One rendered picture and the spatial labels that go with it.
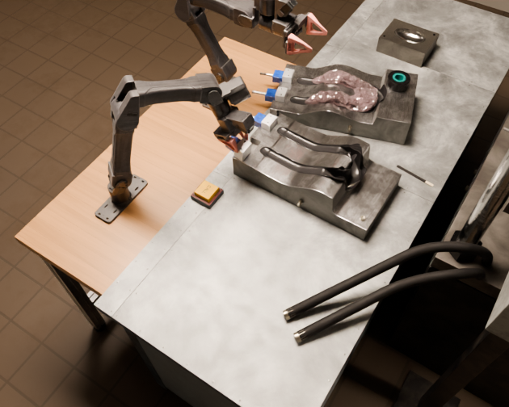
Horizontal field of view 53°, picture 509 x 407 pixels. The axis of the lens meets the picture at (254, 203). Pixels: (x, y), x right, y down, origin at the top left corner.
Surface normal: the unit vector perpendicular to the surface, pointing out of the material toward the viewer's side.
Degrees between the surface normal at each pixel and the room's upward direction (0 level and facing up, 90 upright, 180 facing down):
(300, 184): 28
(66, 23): 0
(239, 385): 0
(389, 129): 90
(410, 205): 0
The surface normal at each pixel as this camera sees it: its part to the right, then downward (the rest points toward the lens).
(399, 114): -0.02, -0.58
